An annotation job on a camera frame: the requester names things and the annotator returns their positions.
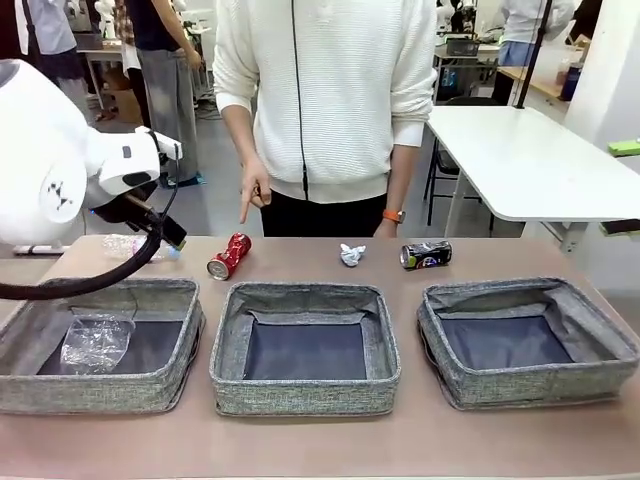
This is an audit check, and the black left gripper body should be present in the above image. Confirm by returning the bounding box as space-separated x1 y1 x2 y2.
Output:
92 182 167 234

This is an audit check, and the clear plastic bottle pink label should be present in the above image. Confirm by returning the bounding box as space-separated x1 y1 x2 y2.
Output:
102 233 181 264

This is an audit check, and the crushed red soda can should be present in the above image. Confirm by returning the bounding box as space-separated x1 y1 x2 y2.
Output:
206 232 253 281

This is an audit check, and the clear plastic bag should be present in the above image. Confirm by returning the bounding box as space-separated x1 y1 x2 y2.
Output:
59 317 137 376

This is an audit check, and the white paper ball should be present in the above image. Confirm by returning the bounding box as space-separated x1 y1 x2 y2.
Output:
338 243 368 269

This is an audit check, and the crushed black drink can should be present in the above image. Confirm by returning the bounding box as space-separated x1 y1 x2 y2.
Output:
398 239 454 272

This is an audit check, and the person's left forearm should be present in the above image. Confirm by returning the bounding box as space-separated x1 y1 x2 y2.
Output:
387 144 419 214

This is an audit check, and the person's right forearm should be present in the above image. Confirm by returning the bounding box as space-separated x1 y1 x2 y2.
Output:
222 104 261 169

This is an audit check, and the person's right hand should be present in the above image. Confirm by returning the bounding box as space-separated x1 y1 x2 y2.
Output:
238 158 274 225

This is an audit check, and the dark blue bottle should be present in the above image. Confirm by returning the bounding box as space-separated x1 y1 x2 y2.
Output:
558 57 584 102

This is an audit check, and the small white table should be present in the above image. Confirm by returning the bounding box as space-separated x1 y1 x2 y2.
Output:
12 242 71 258

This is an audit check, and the large white table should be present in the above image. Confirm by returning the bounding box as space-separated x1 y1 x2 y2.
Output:
423 104 640 257

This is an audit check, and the brown cardboard box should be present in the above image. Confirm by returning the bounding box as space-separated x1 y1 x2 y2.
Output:
113 87 145 124

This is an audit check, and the wooden top table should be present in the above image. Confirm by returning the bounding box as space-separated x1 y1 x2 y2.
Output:
498 64 574 105

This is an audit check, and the person in plaid shirt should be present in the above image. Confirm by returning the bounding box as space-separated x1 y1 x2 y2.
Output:
112 0 155 131

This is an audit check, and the person in grey wide jeans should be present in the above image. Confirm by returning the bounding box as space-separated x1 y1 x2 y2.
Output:
124 0 204 185

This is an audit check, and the black stand pole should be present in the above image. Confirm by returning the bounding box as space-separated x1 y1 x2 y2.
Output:
514 0 555 110
22 0 44 61

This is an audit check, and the person in light blue shirt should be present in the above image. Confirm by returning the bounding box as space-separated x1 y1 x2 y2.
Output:
499 0 576 69

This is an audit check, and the brown top metal table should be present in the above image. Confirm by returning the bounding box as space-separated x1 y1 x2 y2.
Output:
76 42 126 110

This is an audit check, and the grey fabric basket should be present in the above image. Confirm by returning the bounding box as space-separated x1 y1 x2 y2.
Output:
416 276 640 412
208 282 402 418
0 277 206 416

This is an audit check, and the black plastic crate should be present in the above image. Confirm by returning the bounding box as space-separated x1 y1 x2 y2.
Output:
446 37 483 58

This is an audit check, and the person in grey trousers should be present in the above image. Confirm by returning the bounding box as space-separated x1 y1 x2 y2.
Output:
27 0 99 119

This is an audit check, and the person in white sweater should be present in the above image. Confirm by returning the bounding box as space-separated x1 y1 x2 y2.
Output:
212 0 439 239

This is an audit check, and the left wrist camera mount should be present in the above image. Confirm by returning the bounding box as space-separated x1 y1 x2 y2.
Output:
134 126 184 161

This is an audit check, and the black left arm cable bundle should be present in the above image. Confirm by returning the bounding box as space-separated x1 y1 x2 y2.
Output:
0 147 182 302

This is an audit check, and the grey metal frame table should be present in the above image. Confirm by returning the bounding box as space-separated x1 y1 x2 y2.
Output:
433 43 502 104

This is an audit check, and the black chair frame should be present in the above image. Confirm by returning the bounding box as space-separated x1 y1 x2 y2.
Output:
427 134 494 236

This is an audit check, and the thin black hanging cord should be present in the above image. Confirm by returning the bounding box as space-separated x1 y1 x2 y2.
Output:
293 0 309 201

